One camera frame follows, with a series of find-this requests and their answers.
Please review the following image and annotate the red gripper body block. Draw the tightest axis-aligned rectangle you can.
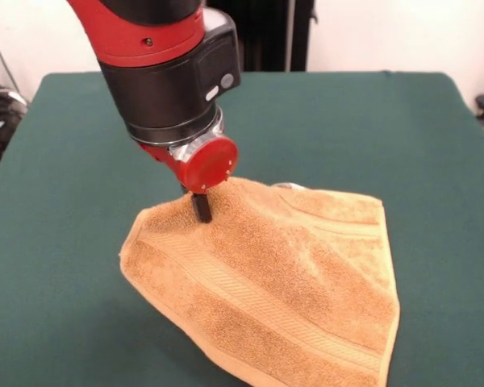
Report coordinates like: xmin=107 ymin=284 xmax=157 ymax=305
xmin=139 ymin=110 xmax=240 ymax=194

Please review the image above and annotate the tan terry towel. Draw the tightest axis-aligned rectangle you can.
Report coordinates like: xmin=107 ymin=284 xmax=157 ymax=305
xmin=118 ymin=177 xmax=401 ymax=387

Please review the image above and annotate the dark green table cloth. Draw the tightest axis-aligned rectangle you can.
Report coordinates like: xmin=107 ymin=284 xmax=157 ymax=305
xmin=0 ymin=71 xmax=484 ymax=387

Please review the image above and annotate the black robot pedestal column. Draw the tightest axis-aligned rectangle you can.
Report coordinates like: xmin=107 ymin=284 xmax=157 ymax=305
xmin=203 ymin=0 xmax=319 ymax=73

